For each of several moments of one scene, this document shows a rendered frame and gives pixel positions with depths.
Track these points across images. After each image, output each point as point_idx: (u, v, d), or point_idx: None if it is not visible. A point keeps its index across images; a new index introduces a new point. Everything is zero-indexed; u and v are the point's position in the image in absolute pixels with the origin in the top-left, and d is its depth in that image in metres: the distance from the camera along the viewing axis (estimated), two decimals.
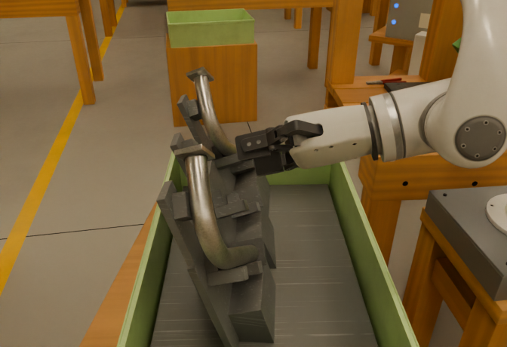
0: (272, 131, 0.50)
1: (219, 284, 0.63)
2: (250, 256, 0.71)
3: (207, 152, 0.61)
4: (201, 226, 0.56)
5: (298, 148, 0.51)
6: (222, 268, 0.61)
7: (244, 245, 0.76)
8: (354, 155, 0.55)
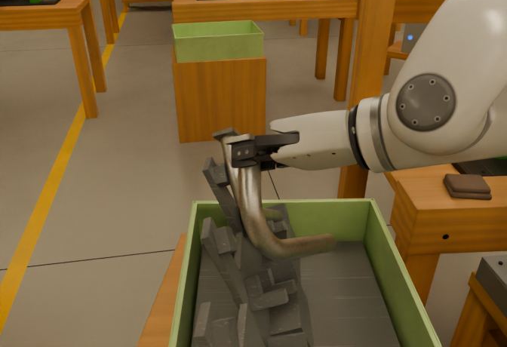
0: (255, 143, 0.53)
1: None
2: (318, 247, 0.68)
3: None
4: (245, 218, 0.55)
5: (275, 155, 0.49)
6: (275, 260, 0.60)
7: (321, 234, 0.72)
8: (347, 163, 0.50)
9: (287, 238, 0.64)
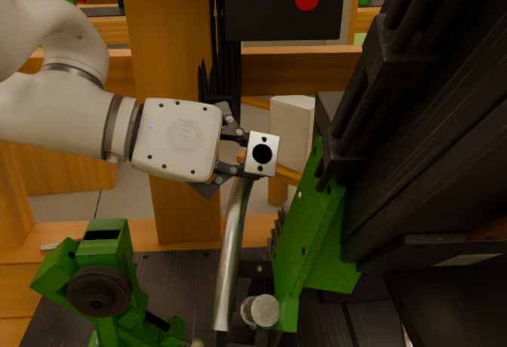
0: (236, 123, 0.57)
1: None
2: (216, 281, 0.64)
3: (250, 161, 0.54)
4: None
5: None
6: None
7: (225, 315, 0.61)
8: None
9: (236, 239, 0.65)
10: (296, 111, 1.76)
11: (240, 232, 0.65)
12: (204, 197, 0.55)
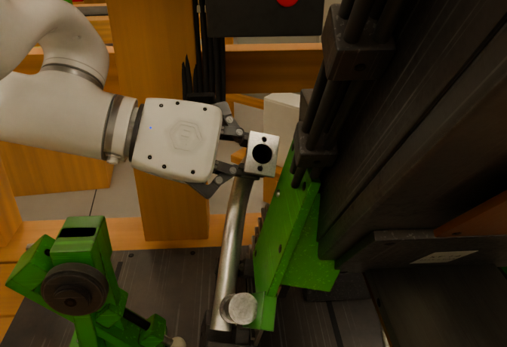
0: (236, 123, 0.57)
1: None
2: (216, 281, 0.64)
3: (250, 161, 0.54)
4: None
5: None
6: None
7: None
8: None
9: (236, 239, 0.65)
10: (290, 109, 1.76)
11: (240, 232, 0.65)
12: (204, 197, 0.55)
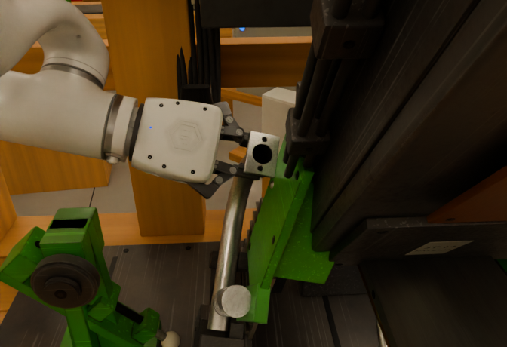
0: (236, 123, 0.57)
1: None
2: (214, 280, 0.64)
3: (250, 161, 0.54)
4: None
5: None
6: None
7: (223, 315, 0.61)
8: None
9: (235, 239, 0.65)
10: (288, 106, 1.75)
11: (238, 232, 0.65)
12: (204, 197, 0.55)
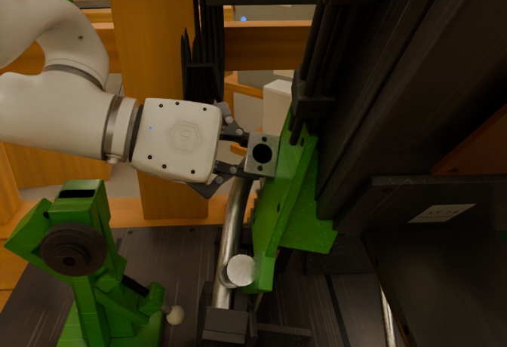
0: (236, 124, 0.57)
1: None
2: (214, 281, 0.64)
3: (250, 161, 0.54)
4: None
5: None
6: None
7: None
8: None
9: (235, 240, 0.64)
10: (290, 98, 1.76)
11: (238, 233, 0.65)
12: (204, 197, 0.55)
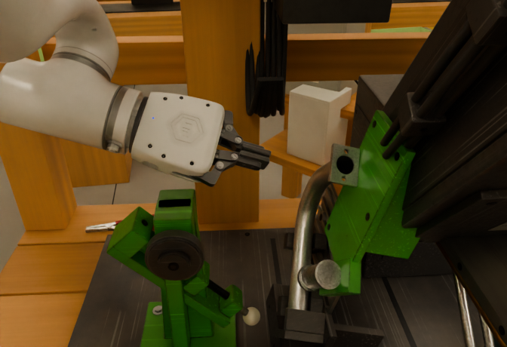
0: (235, 132, 0.57)
1: None
2: (290, 284, 0.67)
3: (334, 171, 0.58)
4: None
5: None
6: None
7: None
8: None
9: (308, 245, 0.68)
10: (316, 103, 1.79)
11: (311, 238, 0.69)
12: (209, 185, 0.55)
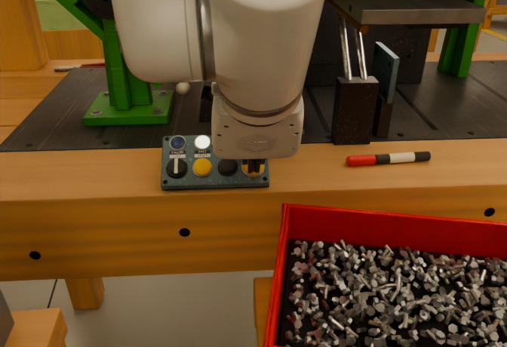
0: None
1: None
2: None
3: None
4: None
5: None
6: None
7: None
8: None
9: None
10: None
11: None
12: (211, 140, 0.53)
